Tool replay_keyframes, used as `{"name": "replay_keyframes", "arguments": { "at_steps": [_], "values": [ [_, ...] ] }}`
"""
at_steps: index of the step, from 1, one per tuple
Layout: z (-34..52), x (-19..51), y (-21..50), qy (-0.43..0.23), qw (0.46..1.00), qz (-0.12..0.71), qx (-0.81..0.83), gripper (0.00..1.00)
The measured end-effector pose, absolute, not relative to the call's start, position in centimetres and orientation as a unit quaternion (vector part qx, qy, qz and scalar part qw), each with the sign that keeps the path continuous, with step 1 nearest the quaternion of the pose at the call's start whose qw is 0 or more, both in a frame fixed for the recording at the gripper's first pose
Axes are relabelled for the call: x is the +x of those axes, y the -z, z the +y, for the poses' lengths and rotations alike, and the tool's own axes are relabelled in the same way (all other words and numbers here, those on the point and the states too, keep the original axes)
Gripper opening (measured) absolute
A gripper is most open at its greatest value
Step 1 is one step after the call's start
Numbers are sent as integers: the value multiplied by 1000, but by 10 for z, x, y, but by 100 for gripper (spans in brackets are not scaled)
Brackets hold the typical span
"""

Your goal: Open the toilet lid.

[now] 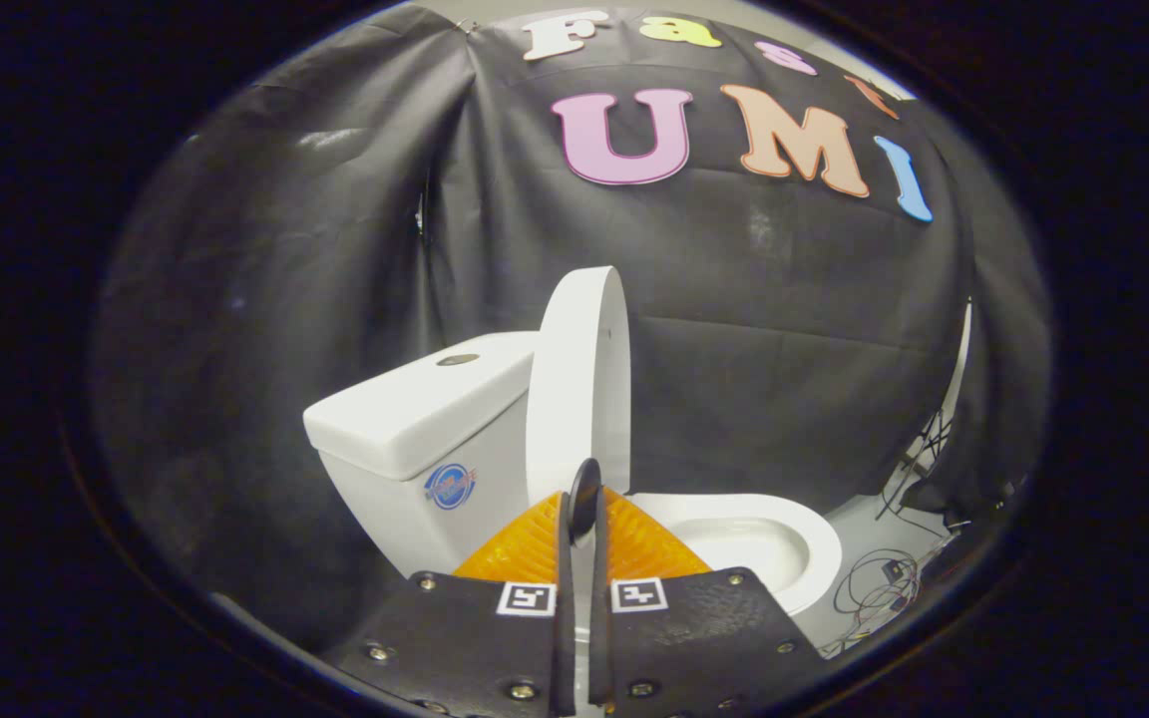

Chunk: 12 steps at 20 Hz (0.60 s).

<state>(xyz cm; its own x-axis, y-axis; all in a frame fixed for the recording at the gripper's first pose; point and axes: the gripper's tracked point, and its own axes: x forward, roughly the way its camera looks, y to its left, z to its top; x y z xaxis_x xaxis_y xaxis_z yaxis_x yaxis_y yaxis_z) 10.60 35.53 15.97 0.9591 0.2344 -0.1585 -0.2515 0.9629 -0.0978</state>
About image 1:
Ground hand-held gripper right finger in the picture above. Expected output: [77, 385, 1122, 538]
[589, 487, 830, 717]

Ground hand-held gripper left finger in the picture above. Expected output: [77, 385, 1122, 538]
[320, 489, 575, 717]

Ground black round lid tab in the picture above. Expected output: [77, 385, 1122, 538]
[567, 458, 602, 539]

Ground white toilet lid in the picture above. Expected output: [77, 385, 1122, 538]
[525, 265, 632, 510]

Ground white toilet seat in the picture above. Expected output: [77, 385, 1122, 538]
[629, 492, 845, 617]

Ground white toilet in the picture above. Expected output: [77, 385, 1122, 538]
[302, 332, 845, 639]

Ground white toilet tank cover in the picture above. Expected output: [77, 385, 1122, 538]
[302, 332, 541, 482]

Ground black backdrop cloth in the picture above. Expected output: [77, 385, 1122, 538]
[91, 5, 1054, 649]

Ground black floor cable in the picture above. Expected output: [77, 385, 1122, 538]
[829, 548, 925, 644]

